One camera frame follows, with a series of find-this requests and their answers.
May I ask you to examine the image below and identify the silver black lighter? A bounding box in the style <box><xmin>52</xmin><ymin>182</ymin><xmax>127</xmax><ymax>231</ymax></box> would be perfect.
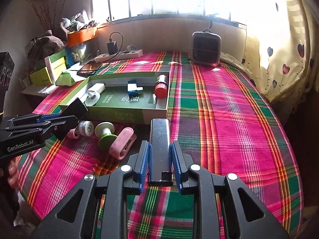
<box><xmin>148</xmin><ymin>118</ymin><xmax>173</xmax><ymax>187</ymax></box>

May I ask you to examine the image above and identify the pink clip long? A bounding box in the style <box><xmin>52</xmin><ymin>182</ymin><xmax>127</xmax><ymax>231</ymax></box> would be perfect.
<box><xmin>109</xmin><ymin>127</ymin><xmax>137</xmax><ymax>161</ymax></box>

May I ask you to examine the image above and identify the white power bank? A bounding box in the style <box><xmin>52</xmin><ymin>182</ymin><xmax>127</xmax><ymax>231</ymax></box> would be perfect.
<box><xmin>87</xmin><ymin>83</ymin><xmax>105</xmax><ymax>98</ymax></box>

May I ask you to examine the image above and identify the red capped bottle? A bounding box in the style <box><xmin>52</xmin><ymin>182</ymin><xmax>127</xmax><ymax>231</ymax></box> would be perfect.
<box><xmin>154</xmin><ymin>74</ymin><xmax>168</xmax><ymax>99</ymax></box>

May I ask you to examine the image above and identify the blue white small device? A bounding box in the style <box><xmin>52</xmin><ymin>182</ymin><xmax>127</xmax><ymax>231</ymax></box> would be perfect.
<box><xmin>127</xmin><ymin>80</ymin><xmax>143</xmax><ymax>98</ymax></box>

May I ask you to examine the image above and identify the black rectangular remote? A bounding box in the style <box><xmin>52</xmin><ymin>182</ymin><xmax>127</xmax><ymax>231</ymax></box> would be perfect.
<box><xmin>59</xmin><ymin>98</ymin><xmax>88</xmax><ymax>120</ymax></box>

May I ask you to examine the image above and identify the white panda suction hook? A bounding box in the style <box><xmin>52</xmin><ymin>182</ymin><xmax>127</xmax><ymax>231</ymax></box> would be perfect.
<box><xmin>85</xmin><ymin>92</ymin><xmax>100</xmax><ymax>107</ymax></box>

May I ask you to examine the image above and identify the person left hand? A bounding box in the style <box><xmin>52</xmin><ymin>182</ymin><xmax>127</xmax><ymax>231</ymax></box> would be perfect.
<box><xmin>1</xmin><ymin>158</ymin><xmax>19</xmax><ymax>188</ymax></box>

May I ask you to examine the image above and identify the white round capped jar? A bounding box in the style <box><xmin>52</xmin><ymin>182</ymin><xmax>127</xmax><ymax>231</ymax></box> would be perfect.
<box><xmin>78</xmin><ymin>120</ymin><xmax>95</xmax><ymax>137</ymax></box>

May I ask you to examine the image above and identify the green cloth pouch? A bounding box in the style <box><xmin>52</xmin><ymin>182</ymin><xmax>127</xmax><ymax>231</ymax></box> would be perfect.
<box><xmin>55</xmin><ymin>71</ymin><xmax>76</xmax><ymax>87</ymax></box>

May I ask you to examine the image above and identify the white green spool toy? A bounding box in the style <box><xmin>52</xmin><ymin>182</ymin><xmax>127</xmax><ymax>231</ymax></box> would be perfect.
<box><xmin>95</xmin><ymin>122</ymin><xmax>117</xmax><ymax>151</ymax></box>

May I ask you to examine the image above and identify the yellow green box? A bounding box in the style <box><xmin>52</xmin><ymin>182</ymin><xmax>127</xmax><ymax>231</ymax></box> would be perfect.
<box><xmin>29</xmin><ymin>49</ymin><xmax>69</xmax><ymax>86</ymax></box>

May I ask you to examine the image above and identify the white tissue paper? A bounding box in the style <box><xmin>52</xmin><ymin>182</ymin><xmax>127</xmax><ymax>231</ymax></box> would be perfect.
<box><xmin>66</xmin><ymin>63</ymin><xmax>86</xmax><ymax>82</ymax></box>

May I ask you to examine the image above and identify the white tube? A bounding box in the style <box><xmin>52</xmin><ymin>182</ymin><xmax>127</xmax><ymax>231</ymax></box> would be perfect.
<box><xmin>44</xmin><ymin>56</ymin><xmax>56</xmax><ymax>84</ymax></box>

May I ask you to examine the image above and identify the plaid pink green bedspread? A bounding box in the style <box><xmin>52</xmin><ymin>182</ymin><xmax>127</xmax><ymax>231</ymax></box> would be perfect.
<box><xmin>18</xmin><ymin>52</ymin><xmax>303</xmax><ymax>236</ymax></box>

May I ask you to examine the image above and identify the black smartphone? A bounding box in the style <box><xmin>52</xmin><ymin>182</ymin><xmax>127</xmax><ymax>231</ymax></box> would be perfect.
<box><xmin>77</xmin><ymin>61</ymin><xmax>102</xmax><ymax>78</ymax></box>

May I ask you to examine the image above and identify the brown patterned cloth bag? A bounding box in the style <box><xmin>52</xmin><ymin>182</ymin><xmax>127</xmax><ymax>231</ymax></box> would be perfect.
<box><xmin>24</xmin><ymin>30</ymin><xmax>65</xmax><ymax>67</ymax></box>

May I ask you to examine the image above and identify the green cardboard box tray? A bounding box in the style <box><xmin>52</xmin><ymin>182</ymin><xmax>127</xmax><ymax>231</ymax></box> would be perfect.
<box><xmin>59</xmin><ymin>71</ymin><xmax>170</xmax><ymax>125</ymax></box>

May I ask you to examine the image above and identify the orange planter box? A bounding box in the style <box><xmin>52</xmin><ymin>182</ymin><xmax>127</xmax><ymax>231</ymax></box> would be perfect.
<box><xmin>67</xmin><ymin>27</ymin><xmax>97</xmax><ymax>47</ymax></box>

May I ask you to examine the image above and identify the black charger adapter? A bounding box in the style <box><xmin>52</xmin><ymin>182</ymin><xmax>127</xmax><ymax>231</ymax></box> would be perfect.
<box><xmin>107</xmin><ymin>41</ymin><xmax>118</xmax><ymax>55</ymax></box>

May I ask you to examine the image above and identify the white power strip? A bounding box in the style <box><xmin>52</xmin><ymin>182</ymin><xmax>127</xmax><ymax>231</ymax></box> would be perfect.
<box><xmin>94</xmin><ymin>50</ymin><xmax>143</xmax><ymax>62</ymax></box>

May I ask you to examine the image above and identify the small space heater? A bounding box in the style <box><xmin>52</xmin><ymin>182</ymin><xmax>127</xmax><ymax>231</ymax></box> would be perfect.
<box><xmin>190</xmin><ymin>30</ymin><xmax>222</xmax><ymax>66</ymax></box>

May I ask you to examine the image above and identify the heart pattern curtain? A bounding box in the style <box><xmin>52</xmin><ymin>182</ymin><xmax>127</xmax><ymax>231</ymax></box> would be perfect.
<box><xmin>220</xmin><ymin>0</ymin><xmax>317</xmax><ymax>110</ymax></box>

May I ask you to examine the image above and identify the black charging cable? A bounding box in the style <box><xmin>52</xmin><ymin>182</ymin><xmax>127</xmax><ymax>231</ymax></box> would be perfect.
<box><xmin>84</xmin><ymin>31</ymin><xmax>124</xmax><ymax>77</ymax></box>

